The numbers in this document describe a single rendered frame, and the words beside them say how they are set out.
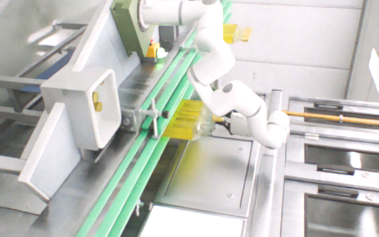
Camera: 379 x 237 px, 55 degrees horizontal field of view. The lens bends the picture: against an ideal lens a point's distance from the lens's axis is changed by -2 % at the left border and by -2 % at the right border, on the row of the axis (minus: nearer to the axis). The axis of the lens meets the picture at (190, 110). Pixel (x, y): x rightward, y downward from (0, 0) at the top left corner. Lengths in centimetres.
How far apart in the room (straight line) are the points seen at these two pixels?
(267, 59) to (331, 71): 129
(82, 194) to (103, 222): 12
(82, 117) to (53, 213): 29
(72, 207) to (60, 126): 24
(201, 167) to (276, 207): 33
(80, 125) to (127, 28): 45
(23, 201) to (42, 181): 41
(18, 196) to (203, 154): 75
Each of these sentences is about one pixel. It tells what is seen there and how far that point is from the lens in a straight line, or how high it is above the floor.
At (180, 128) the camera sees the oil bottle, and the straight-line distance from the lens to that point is 144.
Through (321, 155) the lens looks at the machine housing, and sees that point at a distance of 169.
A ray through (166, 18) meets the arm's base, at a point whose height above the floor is 93.
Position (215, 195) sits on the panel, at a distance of 138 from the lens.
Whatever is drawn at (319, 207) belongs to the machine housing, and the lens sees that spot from 145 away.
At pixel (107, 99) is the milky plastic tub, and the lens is 130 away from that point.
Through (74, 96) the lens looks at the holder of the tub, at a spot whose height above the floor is 79.
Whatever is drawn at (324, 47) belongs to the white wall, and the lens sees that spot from 757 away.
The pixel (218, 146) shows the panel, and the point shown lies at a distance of 160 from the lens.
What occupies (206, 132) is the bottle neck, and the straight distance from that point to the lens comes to 144.
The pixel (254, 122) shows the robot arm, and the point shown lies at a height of 131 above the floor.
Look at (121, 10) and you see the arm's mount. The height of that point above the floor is 79.
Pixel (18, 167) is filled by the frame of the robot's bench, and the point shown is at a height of 67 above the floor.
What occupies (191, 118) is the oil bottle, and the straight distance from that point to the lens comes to 150.
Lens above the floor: 137
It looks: 13 degrees down
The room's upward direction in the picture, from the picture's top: 96 degrees clockwise
